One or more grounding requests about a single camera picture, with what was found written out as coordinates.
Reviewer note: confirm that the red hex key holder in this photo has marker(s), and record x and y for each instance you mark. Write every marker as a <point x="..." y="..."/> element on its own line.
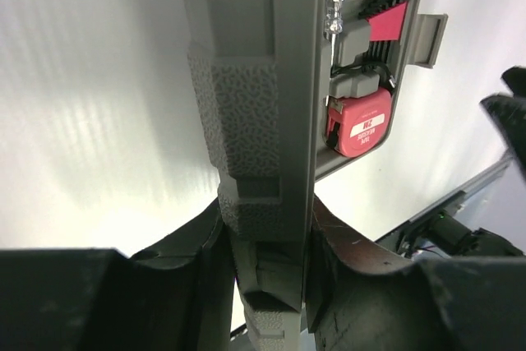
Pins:
<point x="385" y="19"/>

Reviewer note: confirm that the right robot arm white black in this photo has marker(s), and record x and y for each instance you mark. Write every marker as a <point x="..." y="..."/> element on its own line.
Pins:
<point x="442" y="229"/>

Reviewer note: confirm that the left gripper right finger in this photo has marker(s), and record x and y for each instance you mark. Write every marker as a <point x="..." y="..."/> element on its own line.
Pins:
<point x="361" y="296"/>

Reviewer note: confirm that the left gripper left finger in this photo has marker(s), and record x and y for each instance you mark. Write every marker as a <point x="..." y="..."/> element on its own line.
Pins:
<point x="173" y="295"/>

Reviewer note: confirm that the grey plastic tool case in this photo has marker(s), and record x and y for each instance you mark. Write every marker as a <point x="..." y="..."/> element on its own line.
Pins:
<point x="261" y="71"/>

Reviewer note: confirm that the red tape measure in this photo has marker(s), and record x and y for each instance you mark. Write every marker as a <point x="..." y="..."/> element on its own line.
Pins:
<point x="359" y="107"/>

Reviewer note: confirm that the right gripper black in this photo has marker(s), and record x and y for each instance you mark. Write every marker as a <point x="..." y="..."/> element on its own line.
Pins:
<point x="508" y="113"/>

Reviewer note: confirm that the aluminium front frame rail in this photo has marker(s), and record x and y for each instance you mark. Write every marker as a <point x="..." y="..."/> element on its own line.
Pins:
<point x="466" y="201"/>

